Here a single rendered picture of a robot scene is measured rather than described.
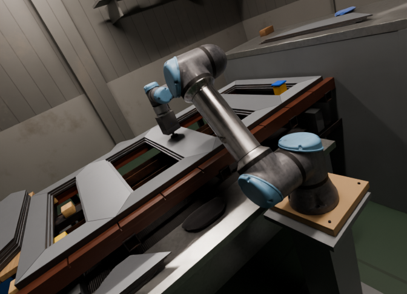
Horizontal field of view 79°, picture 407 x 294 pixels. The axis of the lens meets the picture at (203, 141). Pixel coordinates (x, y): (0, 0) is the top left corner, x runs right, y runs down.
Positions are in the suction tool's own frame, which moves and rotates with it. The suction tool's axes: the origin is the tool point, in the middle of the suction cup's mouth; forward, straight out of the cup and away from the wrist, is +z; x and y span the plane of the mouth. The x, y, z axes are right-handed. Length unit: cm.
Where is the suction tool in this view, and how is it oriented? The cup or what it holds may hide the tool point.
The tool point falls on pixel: (175, 138)
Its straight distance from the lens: 135.6
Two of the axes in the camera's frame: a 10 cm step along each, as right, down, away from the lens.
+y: -7.0, 5.2, -4.9
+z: 3.6, 8.5, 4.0
